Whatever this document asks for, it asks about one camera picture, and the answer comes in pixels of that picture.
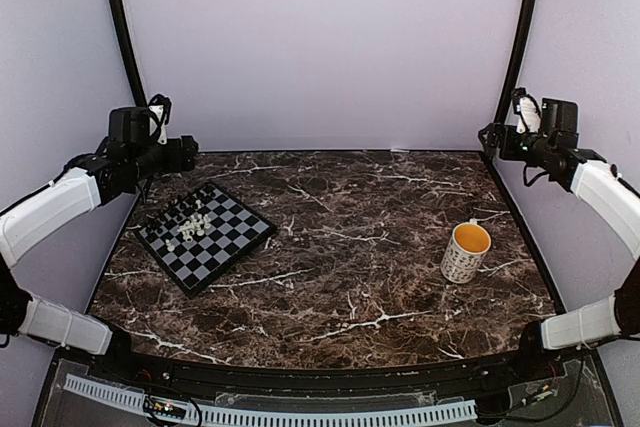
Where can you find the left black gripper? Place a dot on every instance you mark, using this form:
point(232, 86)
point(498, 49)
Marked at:
point(181, 160)

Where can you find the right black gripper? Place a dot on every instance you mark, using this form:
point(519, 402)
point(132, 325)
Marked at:
point(496, 129)

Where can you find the black grey chessboard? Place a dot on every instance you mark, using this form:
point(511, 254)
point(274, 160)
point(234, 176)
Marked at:
point(236, 231)

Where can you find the white chess pawn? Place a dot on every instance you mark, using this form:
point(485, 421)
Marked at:
point(170, 245)

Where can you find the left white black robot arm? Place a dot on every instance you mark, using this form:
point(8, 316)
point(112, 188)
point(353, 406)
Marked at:
point(135, 148)

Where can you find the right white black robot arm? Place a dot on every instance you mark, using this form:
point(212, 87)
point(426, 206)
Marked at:
point(546, 138)

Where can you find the white chess piece pile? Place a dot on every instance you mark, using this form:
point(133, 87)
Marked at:
point(195, 226)

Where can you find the white patterned mug yellow inside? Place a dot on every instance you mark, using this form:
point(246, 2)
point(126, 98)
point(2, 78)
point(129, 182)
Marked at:
point(467, 247)

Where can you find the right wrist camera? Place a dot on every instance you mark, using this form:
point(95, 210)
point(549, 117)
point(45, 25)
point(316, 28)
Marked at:
point(526, 110)

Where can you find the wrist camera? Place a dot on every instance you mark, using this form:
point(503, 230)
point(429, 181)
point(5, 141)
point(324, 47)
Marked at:
point(160, 110)
point(526, 110)

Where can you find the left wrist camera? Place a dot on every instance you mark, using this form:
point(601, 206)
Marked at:
point(160, 110)

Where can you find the right black frame post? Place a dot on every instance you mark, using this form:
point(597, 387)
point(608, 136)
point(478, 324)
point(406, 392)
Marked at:
point(516, 58)

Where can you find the black frame post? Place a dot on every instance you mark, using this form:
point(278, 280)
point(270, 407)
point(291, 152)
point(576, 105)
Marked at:
point(126, 49)
point(516, 58)

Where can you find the left black frame post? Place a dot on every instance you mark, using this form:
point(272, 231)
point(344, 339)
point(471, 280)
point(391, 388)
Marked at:
point(126, 49)

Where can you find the black front rail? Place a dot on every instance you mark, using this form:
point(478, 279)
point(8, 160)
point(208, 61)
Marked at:
point(478, 376)

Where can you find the white slotted cable duct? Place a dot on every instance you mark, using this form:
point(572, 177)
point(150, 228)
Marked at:
point(245, 411)

